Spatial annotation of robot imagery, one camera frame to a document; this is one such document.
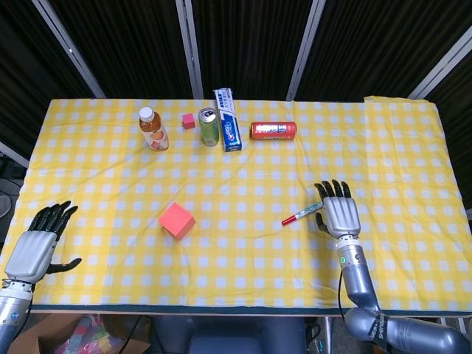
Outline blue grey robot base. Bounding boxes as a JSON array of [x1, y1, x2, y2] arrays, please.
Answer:
[[149, 315, 308, 354]]

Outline large pink cube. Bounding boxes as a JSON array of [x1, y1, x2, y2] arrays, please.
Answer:
[[159, 201, 196, 241]]

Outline silver aluminium frame post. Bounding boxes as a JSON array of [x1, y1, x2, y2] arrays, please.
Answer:
[[31, 0, 107, 99], [0, 142, 30, 169], [175, 0, 204, 100], [285, 0, 327, 101], [408, 26, 472, 100]]

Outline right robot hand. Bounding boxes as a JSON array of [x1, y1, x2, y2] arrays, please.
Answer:
[[313, 178, 361, 238]]

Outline blue white toothpaste box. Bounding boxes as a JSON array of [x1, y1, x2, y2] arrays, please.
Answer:
[[215, 87, 244, 153]]

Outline yellow checkered tablecloth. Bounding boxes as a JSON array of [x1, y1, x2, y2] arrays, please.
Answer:
[[0, 95, 472, 309]]

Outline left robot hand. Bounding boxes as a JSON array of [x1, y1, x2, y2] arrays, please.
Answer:
[[4, 200, 83, 285]]

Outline colourful foam blocks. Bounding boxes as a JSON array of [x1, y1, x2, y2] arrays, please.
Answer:
[[54, 313, 125, 354]]

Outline orange tea bottle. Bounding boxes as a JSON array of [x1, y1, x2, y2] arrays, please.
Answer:
[[138, 106, 170, 152]]

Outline red-capped marker pen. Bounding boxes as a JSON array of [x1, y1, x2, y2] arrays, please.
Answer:
[[282, 201, 325, 226]]

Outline green drink can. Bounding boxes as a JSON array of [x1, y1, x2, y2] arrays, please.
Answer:
[[198, 107, 221, 148]]

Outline cardboard box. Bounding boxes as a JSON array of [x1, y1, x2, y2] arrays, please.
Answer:
[[7, 313, 151, 354]]

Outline red soda can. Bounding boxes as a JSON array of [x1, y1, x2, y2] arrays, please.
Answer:
[[251, 121, 298, 142]]

